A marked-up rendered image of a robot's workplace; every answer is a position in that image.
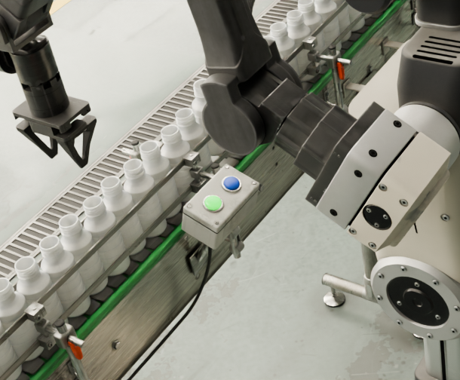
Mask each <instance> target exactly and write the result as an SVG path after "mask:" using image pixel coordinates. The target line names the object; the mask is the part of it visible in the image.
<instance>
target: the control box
mask: <svg viewBox="0 0 460 380"><path fill-rule="evenodd" d="M229 176H234V177H236V178H237V179H238V180H239V182H240V186H239V188H237V189H235V190H229V189H227V188H226V187H225V186H224V185H223V183H224V180H225V178H227V177H229ZM258 189H259V183H258V182H257V181H255V180H254V179H251V178H250V177H248V176H247V175H245V174H243V173H242V172H240V171H238V170H236V169H235V168H233V167H231V166H229V165H228V164H225V165H224V166H223V167H222V168H221V169H220V170H219V171H218V172H217V173H216V174H215V175H214V176H213V177H212V179H211V180H210V181H209V182H208V183H207V184H206V185H205V186H204V187H203V188H202V189H201V190H200V191H199V192H198V193H197V194H196V195H195V196H194V197H193V198H192V199H191V200H190V201H189V202H188V203H187V204H186V205H185V206H184V208H183V215H182V230H183V231H185V232H186V233H188V234H190V235H191V236H192V237H194V238H196V239H198V240H199V241H201V242H202V245H200V246H199V248H198V249H197V250H196V251H195V252H194V253H193V254H192V255H191V256H190V257H189V261H190V263H191V267H192V270H193V274H194V276H195V275H196V274H197V273H198V272H199V271H200V270H201V269H202V268H203V267H204V266H205V265H206V264H207V267H206V271H205V274H204V279H203V280H202V283H201V286H200V289H199V291H198V293H197V295H196V297H195V299H194V301H193V303H192V304H191V306H190V307H189V309H188V310H187V312H186V313H185V314H184V315H183V316H182V317H181V319H180V320H179V321H178V322H177V323H176V325H175V326H174V327H173V328H172V329H171V330H170V332H169V333H168V334H167V335H166V336H165V337H164V338H163V339H162V340H161V341H160V343H159V344H158V345H157V346H156V347H155V348H154V350H153V351H152V352H151V353H150V354H149V355H148V357H147V358H146V359H145V360H144V361H143V362H142V363H141V364H140V365H139V366H138V367H137V368H136V370H135V371H134V372H133V373H132V374H131V375H130V377H129V378H128V379H127V380H131V379H132V378H133V377H134V376H135V375H136V374H137V373H138V372H139V371H140V370H141V369H142V368H143V366H144V365H145V364H146V363H147V362H148V361H149V359H150V358H151V357H152V356H153V355H154V354H155V352H156V351H157V350H158V349H159V348H160V347H161V346H162V345H163V344H164V343H165V341H166V340H167V339H168V338H169V337H170V335H171V334H172V333H173V332H174V331H175V330H176V328H177V327H178V326H179V325H180V324H181V323H182V322H183V321H184V320H185V318H186V317H187V316H188V315H189V313H190V312H191V310H192V309H193V308H194V306H195V304H196V302H197V300H198V299H199V297H200V295H201V292H202V290H203V288H204V285H205V283H206V280H207V276H208V274H209V270H210V263H211V256H212V249H214V250H215V249H216V248H217V247H218V246H219V245H220V244H221V243H222V242H223V241H224V240H225V239H226V238H227V237H228V235H229V234H230V233H231V232H232V231H233V230H234V229H235V228H236V226H237V225H238V224H239V223H240V222H241V221H242V220H243V219H244V217H245V216H246V215H247V214H248V213H249V212H250V211H251V210H252V209H253V208H254V207H255V206H256V199H257V195H258ZM211 195H215V196H217V197H218V198H220V200H221V202H222V203H221V207H220V208H219V209H217V210H211V209H209V208H207V207H206V206H205V200H206V198H207V197H209V196H211ZM207 251H208V255H207Z"/></svg>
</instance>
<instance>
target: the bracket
mask: <svg viewBox="0 0 460 380"><path fill-rule="evenodd" d="M411 1H412V10H413V9H414V10H415V13H414V14H413V15H412V21H413V25H414V24H415V25H416V26H417V27H419V28H421V26H419V25H417V24H416V22H415V15H416V13H417V9H416V0H411ZM302 42H303V43H304V48H303V49H306V50H310V51H309V52H308V53H307V55H308V60H309V61H311V62H310V63H309V64H308V65H307V66H306V69H308V74H307V75H313V76H316V75H317V74H318V73H319V72H320V71H321V65H320V63H316V62H317V61H318V60H325V61H326V62H327V67H328V68H330V69H332V74H333V84H334V90H335V95H336V105H337V106H340V107H341V108H343V109H344V110H345V111H346V112H348V107H347V106H346V105H344V104H343V98H342V88H341V81H340V79H342V80H344V79H345V70H344V65H349V66H351V64H352V60H347V59H342V58H341V54H340V51H337V50H336V46H335V45H334V44H331V45H329V47H328V48H329V52H330V54H329V55H328V56H327V55H323V54H320V52H319V51H316V50H313V49H314V48H315V47H316V46H317V37H313V36H307V37H306V38H305V39H304V40H303V41H302ZM324 101H325V102H326V103H328V104H329V105H331V106H332V107H334V105H335V104H332V103H331V102H330V96H329V91H328V89H326V90H325V91H324ZM131 145H132V147H133V150H130V149H126V148H123V149H122V150H121V152H122V153H123V154H126V155H129V156H130V159H140V160H141V161H142V162H143V160H142V158H141V154H140V142H139V140H138V139H135V140H133V141H132V142H131ZM182 159H184V160H185V163H186V164H185V166H187V167H191V169H190V170H189V172H190V174H191V178H194V180H193V181H192V182H191V183H190V184H189V185H191V186H192V192H194V193H198V192H199V191H200V190H201V189H202V188H203V187H204V186H205V185H206V184H207V181H206V180H205V179H202V177H204V178H207V179H209V180H211V179H212V177H213V176H214V175H215V174H216V173H217V172H218V171H219V170H220V169H221V168H219V163H217V162H215V163H212V164H211V165H210V166H211V169H212V172H213V173H208V172H205V171H204V169H203V167H199V166H197V164H198V163H199V162H200V161H201V157H200V154H199V153H198V152H193V151H191V150H189V151H188V152H187V153H186V154H185V155H184V156H183V157H182ZM240 233H241V229H240V226H239V225H237V226H236V228H235V229H234V230H233V231H232V232H231V233H230V234H229V235H228V237H227V238H226V239H225V240H224V241H228V242H230V244H231V245H230V247H229V250H230V252H231V253H233V256H234V258H235V259H239V258H241V251H242V250H243V248H244V242H243V241H242V240H241V237H240ZM24 312H25V313H26V314H27V317H28V320H31V321H32V322H34V323H35V324H34V325H35V328H36V330H37V332H39V333H41V334H40V335H39V336H38V337H37V338H36V339H38V340H39V342H40V344H41V345H40V346H42V347H43V348H46V349H48V350H50V349H51V348H52V347H53V346H54V345H55V344H56V343H57V346H58V347H59V348H62V349H66V351H67V354H68V355H69V358H70V361H69V362H68V363H67V366H68V367H69V371H70V372H71V374H72V375H73V374H74V373H75V376H76V378H75V379H74V380H89V378H88V376H87V373H86V371H85V369H84V366H83V364H82V362H81V359H82V357H83V354H82V351H81V348H84V347H85V346H86V341H83V340H81V339H79V338H77V335H76V332H75V329H74V327H73V326H72V325H70V324H68V323H65V321H64V319H58V320H56V321H55V323H54V325H55V327H56V328H55V327H53V326H52V325H51V322H50V321H49V320H47V319H45V318H43V317H44V316H45V315H46V314H47V312H46V310H45V308H44V306H43V305H41V304H39V303H37V302H33V303H32V304H31V305H30V306H29V307H28V308H27V309H26V310H25V311H24ZM80 347H81V348H80Z"/></svg>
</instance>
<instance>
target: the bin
mask: <svg viewBox="0 0 460 380"><path fill-rule="evenodd" d="M403 44H404V43H401V42H396V41H389V38H388V37H387V38H386V39H385V40H384V41H383V42H382V50H383V56H384V55H386V53H387V52H389V51H390V48H395V49H399V48H400V47H401V46H402V45H403ZM342 86H343V92H344V98H346V97H347V96H348V95H349V94H350V92H351V91H352V90H353V91H357V92H360V91H361V90H362V89H363V88H364V87H365V86H366V85H362V84H355V83H351V82H350V78H348V79H347V80H346V82H345V83H344V84H343V85H342Z"/></svg>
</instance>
